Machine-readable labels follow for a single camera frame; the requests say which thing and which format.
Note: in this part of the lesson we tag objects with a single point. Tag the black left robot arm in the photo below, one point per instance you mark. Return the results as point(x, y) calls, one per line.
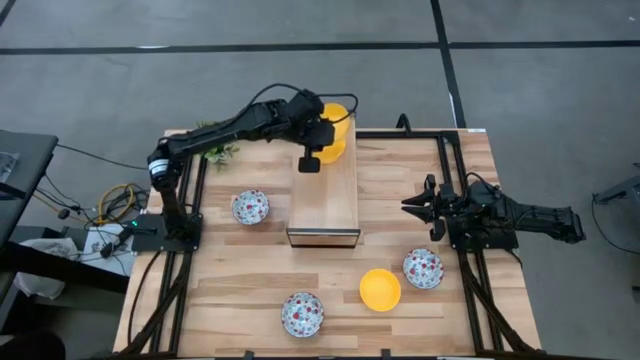
point(220, 131)

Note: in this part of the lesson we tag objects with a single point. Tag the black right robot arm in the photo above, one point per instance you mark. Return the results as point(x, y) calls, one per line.
point(540, 217)

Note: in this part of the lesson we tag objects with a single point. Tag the clear plastic packet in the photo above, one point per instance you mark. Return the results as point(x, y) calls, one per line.
point(6, 167)

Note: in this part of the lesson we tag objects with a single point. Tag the grey equipment stand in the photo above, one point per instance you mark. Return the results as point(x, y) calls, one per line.
point(625, 190)

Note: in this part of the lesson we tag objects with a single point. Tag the white plastic bag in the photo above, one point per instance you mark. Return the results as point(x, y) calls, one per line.
point(37, 286)

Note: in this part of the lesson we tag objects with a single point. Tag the black desk beam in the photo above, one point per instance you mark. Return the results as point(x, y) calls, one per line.
point(65, 270)

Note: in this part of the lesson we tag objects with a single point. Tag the black aluminium rig frame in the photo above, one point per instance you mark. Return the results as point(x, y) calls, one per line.
point(400, 134)

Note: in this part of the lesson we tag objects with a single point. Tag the floral patterned mini bowl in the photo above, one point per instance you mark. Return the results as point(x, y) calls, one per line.
point(302, 314)
point(423, 268)
point(250, 206)

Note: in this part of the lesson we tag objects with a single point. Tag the wooden shelf riser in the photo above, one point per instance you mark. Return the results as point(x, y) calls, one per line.
point(325, 200)

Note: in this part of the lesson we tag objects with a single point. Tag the white printed paper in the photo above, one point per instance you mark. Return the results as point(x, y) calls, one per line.
point(95, 250)

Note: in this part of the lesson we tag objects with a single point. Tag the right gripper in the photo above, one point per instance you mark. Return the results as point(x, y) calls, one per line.
point(442, 207)

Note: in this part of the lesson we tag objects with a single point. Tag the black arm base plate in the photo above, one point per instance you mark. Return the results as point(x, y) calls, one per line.
point(500, 244)
point(145, 240)

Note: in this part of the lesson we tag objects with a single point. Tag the dark grey desk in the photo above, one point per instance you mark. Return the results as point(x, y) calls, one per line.
point(25, 200)

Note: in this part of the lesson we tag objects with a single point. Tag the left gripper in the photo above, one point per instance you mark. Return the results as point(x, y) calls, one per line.
point(315, 132)

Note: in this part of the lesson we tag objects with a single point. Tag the yellow plastic mini bowl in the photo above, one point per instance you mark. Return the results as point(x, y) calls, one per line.
point(380, 290)
point(340, 122)
point(332, 154)

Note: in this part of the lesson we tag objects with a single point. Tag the small green potted plant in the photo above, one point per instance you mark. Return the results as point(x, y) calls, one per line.
point(220, 155)

